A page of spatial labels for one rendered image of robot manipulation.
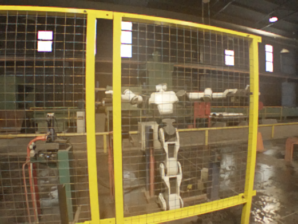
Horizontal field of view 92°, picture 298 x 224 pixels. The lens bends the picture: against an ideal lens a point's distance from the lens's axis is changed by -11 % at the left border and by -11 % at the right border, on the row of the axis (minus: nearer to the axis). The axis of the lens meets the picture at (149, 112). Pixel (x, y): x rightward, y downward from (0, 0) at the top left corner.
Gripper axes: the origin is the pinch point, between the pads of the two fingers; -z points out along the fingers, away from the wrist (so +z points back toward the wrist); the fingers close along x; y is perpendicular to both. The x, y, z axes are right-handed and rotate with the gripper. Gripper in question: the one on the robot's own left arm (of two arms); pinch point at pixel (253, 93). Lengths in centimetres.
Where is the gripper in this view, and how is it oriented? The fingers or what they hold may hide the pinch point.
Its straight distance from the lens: 158.5
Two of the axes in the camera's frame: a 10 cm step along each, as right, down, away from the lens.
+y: 0.0, -10.0, -0.5
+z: -2.5, -0.4, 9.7
